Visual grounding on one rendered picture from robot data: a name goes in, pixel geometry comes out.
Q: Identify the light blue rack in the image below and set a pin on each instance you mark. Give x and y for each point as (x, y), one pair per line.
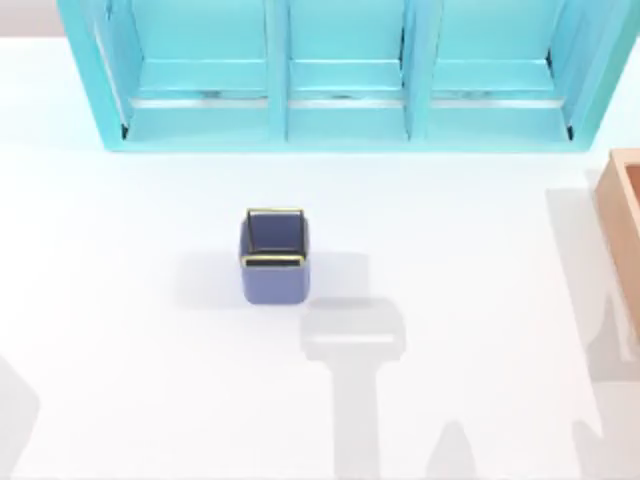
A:
(345, 125)

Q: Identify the salmon shallow box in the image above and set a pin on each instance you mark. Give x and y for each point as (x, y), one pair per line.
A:
(617, 200)

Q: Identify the blue square cup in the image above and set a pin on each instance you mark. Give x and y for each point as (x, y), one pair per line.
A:
(275, 282)

